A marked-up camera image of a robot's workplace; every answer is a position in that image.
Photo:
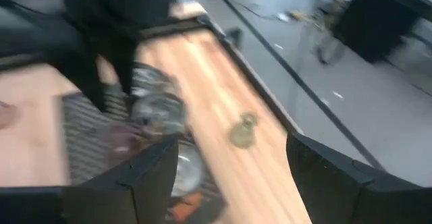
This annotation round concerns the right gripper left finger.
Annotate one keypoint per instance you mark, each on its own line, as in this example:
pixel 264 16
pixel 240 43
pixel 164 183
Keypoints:
pixel 135 190

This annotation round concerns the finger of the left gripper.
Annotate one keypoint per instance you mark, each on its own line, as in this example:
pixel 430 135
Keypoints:
pixel 124 69
pixel 86 75

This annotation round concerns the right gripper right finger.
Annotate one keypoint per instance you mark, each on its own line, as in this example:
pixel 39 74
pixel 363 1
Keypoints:
pixel 344 197

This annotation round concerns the pink ribbed glass candle holder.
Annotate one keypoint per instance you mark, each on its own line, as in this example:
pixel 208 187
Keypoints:
pixel 121 139

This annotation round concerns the greenish ribbed glass candle holder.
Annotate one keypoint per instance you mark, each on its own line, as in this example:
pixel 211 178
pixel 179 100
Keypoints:
pixel 243 131

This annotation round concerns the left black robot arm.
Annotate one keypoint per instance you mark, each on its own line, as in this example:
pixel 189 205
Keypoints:
pixel 30 31

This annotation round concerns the black perforated metal shelf riser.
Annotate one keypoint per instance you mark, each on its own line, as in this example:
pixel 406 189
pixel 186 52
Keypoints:
pixel 84 133

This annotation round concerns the black cabinet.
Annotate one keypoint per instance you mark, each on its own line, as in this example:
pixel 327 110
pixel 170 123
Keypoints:
pixel 371 25

